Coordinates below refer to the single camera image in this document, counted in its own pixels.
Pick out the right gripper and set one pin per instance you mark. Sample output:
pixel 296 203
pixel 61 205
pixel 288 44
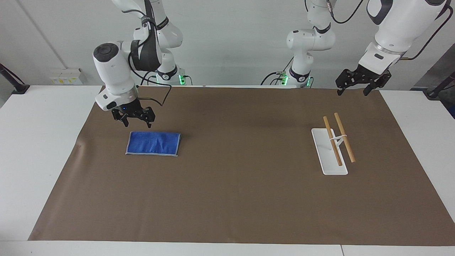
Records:
pixel 130 107

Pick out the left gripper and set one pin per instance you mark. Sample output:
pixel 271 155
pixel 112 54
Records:
pixel 371 76

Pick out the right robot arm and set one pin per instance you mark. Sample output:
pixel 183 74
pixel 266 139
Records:
pixel 113 69

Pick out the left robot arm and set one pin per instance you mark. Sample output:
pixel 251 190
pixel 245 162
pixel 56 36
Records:
pixel 400 25

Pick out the blue towel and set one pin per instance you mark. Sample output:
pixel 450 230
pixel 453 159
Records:
pixel 153 143

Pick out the black stand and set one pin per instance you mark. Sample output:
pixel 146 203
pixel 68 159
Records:
pixel 16 85
pixel 439 89

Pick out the white rack with wooden rods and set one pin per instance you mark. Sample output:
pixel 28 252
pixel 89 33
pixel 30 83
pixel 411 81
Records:
pixel 328 156

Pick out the white wall socket box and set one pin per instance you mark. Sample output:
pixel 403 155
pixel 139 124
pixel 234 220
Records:
pixel 66 76

